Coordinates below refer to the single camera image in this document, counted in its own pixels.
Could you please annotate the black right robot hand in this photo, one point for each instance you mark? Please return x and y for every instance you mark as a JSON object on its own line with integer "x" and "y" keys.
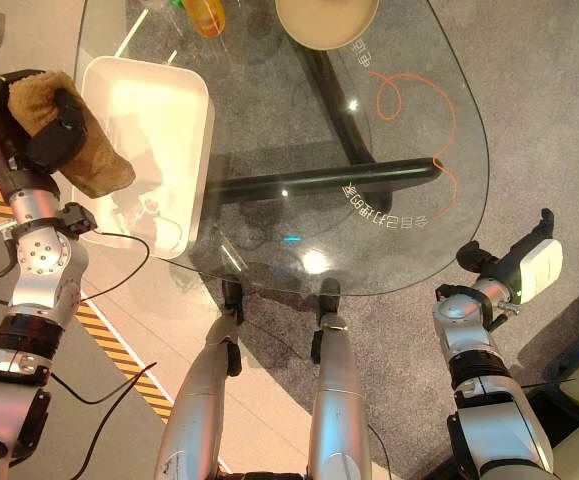
{"x": 539, "y": 267}

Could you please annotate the brown fuzzy cloth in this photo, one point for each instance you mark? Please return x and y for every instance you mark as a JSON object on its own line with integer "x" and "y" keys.
{"x": 96, "y": 167}

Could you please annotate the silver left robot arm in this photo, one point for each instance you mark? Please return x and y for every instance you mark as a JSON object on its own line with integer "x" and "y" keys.
{"x": 44, "y": 280}

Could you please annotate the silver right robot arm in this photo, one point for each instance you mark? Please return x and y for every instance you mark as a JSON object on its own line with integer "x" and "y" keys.
{"x": 469, "y": 345}

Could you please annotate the white rectangular basket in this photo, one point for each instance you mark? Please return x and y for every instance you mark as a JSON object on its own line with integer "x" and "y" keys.
{"x": 144, "y": 125}

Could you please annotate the green small object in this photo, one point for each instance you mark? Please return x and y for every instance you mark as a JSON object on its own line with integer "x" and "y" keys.
{"x": 175, "y": 2}

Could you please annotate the black table base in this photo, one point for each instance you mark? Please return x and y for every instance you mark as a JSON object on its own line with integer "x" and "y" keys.
{"x": 319, "y": 177}

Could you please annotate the orange bottle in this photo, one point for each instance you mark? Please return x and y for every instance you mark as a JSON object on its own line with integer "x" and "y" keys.
{"x": 206, "y": 15}

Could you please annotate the silver right robot leg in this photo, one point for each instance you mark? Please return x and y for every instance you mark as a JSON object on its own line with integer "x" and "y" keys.
{"x": 336, "y": 395}

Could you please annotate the yellow black hazard tape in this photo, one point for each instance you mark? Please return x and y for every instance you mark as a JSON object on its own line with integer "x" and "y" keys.
{"x": 114, "y": 350}

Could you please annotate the beige round bowl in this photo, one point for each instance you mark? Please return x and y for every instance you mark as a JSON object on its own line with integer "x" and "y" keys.
{"x": 324, "y": 27}

